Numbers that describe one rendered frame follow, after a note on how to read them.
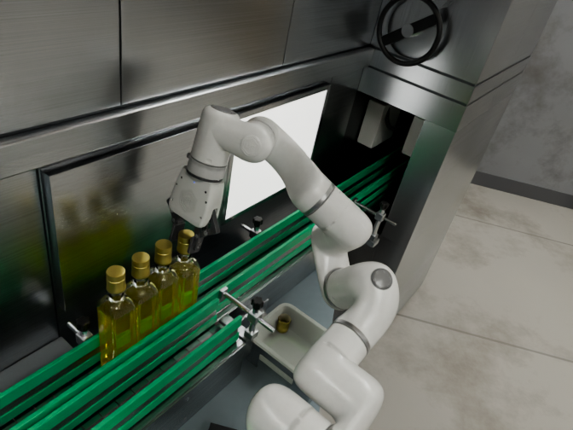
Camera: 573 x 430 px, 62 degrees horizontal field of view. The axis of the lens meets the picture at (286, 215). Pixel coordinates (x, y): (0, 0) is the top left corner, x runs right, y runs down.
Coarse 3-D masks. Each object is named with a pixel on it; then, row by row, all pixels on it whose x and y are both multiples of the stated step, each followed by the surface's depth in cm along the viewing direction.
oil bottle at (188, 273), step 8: (176, 256) 105; (192, 256) 107; (176, 264) 104; (184, 264) 104; (192, 264) 105; (184, 272) 103; (192, 272) 105; (184, 280) 104; (192, 280) 107; (184, 288) 106; (192, 288) 108; (184, 296) 107; (192, 296) 110; (184, 304) 109; (192, 304) 112
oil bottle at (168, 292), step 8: (152, 272) 100; (168, 272) 101; (176, 272) 102; (152, 280) 100; (160, 280) 99; (168, 280) 100; (176, 280) 102; (160, 288) 100; (168, 288) 101; (176, 288) 104; (160, 296) 101; (168, 296) 103; (176, 296) 105; (160, 304) 102; (168, 304) 104; (176, 304) 107; (160, 312) 104; (168, 312) 106; (176, 312) 109; (160, 320) 105; (168, 320) 108
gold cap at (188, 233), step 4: (180, 232) 101; (184, 232) 101; (188, 232) 102; (192, 232) 102; (180, 236) 100; (184, 236) 100; (188, 236) 100; (180, 240) 100; (184, 240) 100; (188, 240) 100; (180, 244) 101; (184, 244) 101; (188, 244) 101; (180, 248) 101; (184, 248) 101; (180, 252) 102; (184, 252) 102
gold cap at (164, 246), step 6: (162, 240) 98; (168, 240) 98; (156, 246) 96; (162, 246) 97; (168, 246) 97; (156, 252) 97; (162, 252) 96; (168, 252) 97; (156, 258) 98; (162, 258) 97; (168, 258) 98; (162, 264) 98
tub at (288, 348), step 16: (288, 304) 135; (272, 320) 132; (304, 320) 132; (272, 336) 133; (288, 336) 134; (304, 336) 134; (320, 336) 131; (272, 352) 120; (288, 352) 130; (304, 352) 131; (288, 368) 118
